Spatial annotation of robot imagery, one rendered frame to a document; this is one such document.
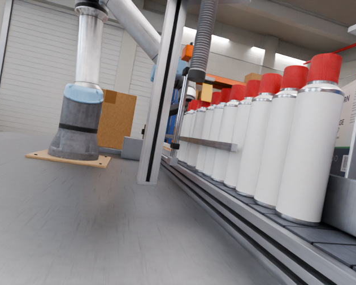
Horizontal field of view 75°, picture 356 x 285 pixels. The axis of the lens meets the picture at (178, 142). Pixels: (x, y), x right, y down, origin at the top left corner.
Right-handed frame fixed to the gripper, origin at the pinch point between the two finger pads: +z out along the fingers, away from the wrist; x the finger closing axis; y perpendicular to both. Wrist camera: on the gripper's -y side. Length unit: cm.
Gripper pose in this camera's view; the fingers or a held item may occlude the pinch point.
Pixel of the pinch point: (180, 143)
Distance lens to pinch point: 85.3
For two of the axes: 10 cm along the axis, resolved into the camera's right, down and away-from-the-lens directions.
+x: -3.0, 4.4, 8.5
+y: 9.5, 1.6, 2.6
